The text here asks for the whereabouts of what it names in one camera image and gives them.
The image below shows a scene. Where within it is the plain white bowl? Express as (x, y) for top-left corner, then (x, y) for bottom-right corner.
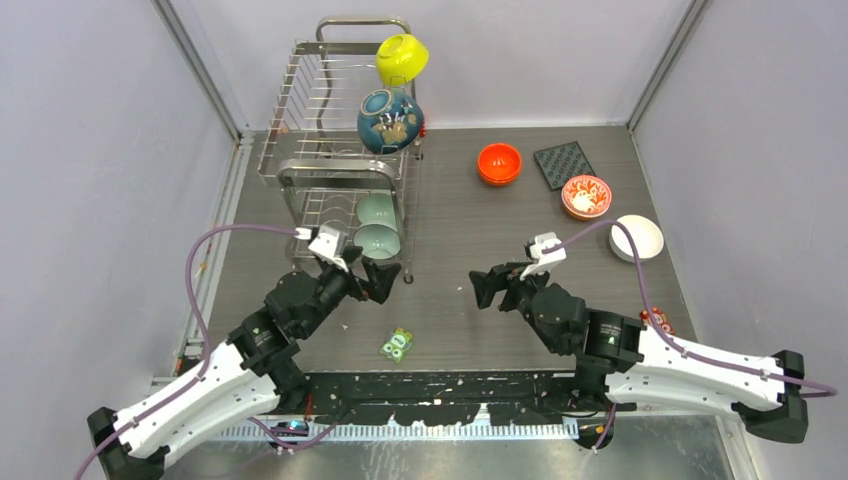
(609, 214), (665, 263)

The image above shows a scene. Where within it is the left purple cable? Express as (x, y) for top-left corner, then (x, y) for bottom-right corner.
(74, 223), (342, 480)

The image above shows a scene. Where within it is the green owl puzzle piece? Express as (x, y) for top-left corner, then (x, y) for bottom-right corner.
(380, 328), (413, 363)

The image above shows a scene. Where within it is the orange plastic bowl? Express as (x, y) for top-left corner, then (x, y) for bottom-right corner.
(480, 175), (518, 187)
(476, 143), (522, 178)

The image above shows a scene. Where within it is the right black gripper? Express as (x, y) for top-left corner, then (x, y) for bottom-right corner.
(469, 258), (550, 327)

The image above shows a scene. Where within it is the metal two-tier dish rack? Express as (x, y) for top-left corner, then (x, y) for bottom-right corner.
(257, 15), (424, 284)

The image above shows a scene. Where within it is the dark grey studded baseplate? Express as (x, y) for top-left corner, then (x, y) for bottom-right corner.
(533, 141), (595, 191)

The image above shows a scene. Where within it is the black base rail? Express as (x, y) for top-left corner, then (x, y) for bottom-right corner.
(268, 370), (607, 426)

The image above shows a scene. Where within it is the dark blue ceramic bowl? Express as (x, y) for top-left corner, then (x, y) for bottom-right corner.
(357, 88), (425, 155)

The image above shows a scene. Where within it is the pale green ceramic bowl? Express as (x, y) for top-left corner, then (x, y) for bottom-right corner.
(355, 192), (396, 228)

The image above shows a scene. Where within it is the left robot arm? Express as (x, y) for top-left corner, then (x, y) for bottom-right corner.
(87, 258), (402, 479)

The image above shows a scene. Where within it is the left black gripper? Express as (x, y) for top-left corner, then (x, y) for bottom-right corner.
(299, 246), (399, 337)

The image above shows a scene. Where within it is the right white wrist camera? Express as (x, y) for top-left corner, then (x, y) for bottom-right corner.
(520, 232), (567, 280)

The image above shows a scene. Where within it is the white plate in rack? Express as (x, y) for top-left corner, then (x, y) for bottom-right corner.
(353, 223), (401, 260)

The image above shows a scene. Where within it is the white bowl red pattern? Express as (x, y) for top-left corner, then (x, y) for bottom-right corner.
(561, 175), (613, 206)

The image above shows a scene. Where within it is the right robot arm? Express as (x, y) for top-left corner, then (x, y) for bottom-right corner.
(469, 262), (809, 444)

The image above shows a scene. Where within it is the yellow bowl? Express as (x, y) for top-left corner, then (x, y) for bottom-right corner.
(375, 34), (430, 86)

